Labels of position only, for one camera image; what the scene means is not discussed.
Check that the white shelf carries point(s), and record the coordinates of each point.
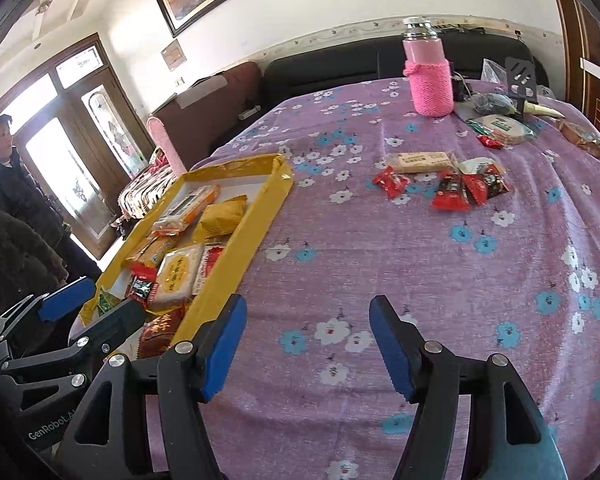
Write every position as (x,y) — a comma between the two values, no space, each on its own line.
(597,67)

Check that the yellow snack packet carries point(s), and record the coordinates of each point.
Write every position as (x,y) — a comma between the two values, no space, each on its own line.
(220,217)

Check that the red brown snack packet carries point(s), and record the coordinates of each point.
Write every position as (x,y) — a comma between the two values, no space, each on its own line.
(160,332)

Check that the brown wooden cabinet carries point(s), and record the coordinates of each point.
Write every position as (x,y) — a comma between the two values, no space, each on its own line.
(590,50)

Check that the small green snack packet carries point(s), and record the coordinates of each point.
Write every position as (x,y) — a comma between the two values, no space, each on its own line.
(107,302)

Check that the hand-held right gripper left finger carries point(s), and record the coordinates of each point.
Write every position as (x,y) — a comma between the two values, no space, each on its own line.
(225,345)

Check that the small red black candy packet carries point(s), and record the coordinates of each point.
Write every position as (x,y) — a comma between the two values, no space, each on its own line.
(141,290)

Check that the purple floral tablecloth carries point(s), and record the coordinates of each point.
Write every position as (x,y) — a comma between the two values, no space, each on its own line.
(380,260)

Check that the white remote control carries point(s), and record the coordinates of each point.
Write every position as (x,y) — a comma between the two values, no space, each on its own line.
(250,110)

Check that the pink fuzzy post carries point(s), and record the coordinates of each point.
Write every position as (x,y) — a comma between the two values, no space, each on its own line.
(166,145)

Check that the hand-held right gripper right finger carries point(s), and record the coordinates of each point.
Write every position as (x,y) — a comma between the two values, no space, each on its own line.
(392,350)

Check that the small white snack packet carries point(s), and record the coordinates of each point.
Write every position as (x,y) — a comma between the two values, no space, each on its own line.
(475,165)

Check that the clear plastic bag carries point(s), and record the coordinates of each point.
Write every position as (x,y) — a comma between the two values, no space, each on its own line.
(492,72)

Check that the pink sleeved water bottle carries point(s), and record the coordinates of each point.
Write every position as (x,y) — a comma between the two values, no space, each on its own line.
(430,80)

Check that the clear bag of brown pastries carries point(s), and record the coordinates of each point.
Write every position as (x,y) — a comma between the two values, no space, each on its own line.
(582,140)

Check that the grey crumpled plastic bag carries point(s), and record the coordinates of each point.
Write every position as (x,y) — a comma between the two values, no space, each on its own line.
(490,102)

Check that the black sofa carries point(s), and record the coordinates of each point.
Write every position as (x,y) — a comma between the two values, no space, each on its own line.
(355,65)

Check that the long beige cracker packet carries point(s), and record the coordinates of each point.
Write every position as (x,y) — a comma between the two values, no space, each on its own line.
(420,161)

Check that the red white snack packet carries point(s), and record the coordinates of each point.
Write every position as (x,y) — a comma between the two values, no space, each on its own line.
(209,265)

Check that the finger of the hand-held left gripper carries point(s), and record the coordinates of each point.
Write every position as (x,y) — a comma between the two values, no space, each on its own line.
(115,321)
(67,296)

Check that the zebra striped cushion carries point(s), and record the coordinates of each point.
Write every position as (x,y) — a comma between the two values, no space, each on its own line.
(145,190)

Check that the yellow cardboard box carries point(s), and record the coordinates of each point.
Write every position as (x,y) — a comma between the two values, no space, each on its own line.
(275,185)

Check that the small wall frame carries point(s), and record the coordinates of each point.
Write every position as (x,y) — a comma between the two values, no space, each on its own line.
(174,55)

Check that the grey slotted spatula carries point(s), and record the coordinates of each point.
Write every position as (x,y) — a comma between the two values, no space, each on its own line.
(521,77)

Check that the round cracker packet green label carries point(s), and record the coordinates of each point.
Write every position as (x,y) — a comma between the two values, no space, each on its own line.
(500,127)

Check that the brown armchair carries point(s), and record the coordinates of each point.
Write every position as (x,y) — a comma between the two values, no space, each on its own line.
(215,105)

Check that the wooden glass door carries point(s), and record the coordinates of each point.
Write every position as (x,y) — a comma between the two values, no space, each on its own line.
(85,130)

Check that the cream horn-shaped object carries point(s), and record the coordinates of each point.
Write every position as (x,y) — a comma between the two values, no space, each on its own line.
(542,110)

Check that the white yellow cracker packet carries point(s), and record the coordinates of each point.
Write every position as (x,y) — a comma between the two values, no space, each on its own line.
(180,272)

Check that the long white orange snack packet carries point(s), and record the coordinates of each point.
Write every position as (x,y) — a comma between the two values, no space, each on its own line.
(185,210)

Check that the dark fur-trimmed coat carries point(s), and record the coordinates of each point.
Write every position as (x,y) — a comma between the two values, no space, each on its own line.
(15,255)

